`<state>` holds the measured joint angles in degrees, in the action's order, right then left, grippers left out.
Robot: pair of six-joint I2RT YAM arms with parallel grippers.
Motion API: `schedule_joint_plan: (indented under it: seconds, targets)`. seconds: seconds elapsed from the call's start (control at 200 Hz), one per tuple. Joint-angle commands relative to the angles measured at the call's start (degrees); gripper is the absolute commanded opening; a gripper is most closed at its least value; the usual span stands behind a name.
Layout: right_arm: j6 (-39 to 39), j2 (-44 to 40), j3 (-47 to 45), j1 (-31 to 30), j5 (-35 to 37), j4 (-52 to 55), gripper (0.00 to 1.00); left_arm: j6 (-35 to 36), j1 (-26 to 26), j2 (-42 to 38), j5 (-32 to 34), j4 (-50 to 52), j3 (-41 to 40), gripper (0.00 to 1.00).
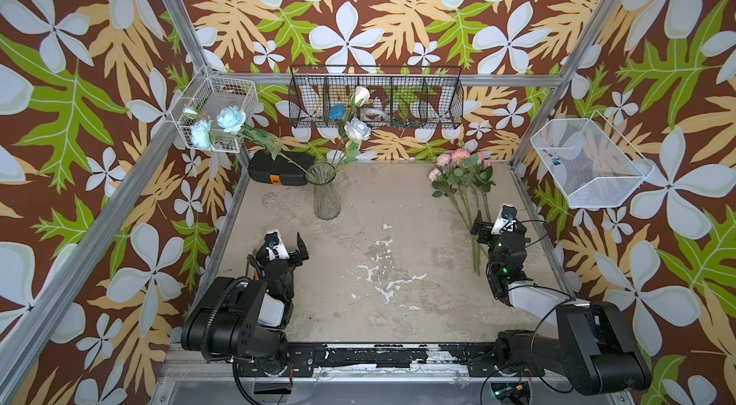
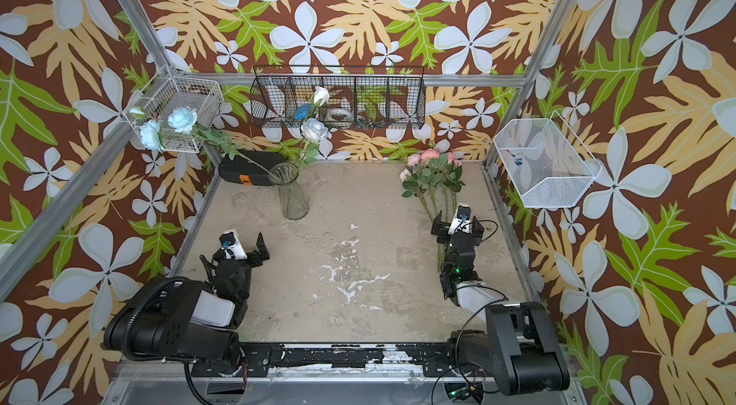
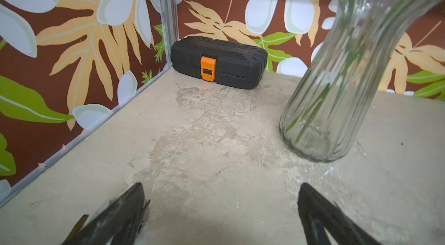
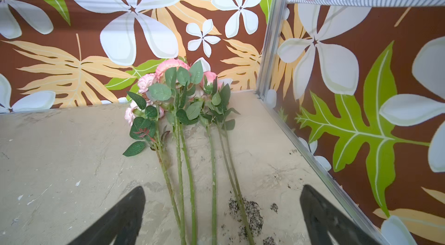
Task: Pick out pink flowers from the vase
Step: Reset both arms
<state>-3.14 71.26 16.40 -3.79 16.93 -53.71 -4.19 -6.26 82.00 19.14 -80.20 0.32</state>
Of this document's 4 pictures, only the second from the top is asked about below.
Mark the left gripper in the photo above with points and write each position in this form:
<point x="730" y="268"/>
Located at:
<point x="264" y="253"/>

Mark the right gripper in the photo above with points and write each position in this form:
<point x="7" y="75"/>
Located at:
<point x="439" y="224"/>

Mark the large pink carnation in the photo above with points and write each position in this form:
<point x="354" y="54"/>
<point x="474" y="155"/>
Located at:
<point x="437" y="163"/>

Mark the cream rose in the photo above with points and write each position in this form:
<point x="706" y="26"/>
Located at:
<point x="404" y="175"/>

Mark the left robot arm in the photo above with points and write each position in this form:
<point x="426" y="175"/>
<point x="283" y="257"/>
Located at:
<point x="187" y="320"/>

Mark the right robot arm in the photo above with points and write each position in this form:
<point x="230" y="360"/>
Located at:
<point x="518" y="347"/>

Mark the clear glass vase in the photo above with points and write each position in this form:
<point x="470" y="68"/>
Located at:
<point x="294" y="203"/>

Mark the black orange tool case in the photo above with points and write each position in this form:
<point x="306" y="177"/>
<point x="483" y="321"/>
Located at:
<point x="240" y="171"/>

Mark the white mesh basket right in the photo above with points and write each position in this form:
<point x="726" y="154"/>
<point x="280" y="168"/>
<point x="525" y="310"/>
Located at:
<point x="546" y="161"/>

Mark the bluish white rose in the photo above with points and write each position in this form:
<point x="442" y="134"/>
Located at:
<point x="313" y="134"/>

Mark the light blue flower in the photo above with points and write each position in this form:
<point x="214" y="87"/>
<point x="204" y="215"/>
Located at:
<point x="183" y="120"/>

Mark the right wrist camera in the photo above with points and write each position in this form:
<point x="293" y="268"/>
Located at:
<point x="461" y="222"/>

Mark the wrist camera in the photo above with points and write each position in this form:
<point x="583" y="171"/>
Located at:
<point x="231" y="246"/>
<point x="461" y="222"/>

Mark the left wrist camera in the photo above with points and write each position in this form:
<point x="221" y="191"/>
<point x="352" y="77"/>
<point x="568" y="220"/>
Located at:
<point x="231" y="246"/>

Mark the black wire basket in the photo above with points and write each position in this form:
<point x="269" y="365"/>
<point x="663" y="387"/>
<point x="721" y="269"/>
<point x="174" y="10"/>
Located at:
<point x="376" y="97"/>

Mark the white wire basket left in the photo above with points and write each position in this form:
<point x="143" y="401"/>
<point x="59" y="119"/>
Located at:
<point x="150" y="107"/>

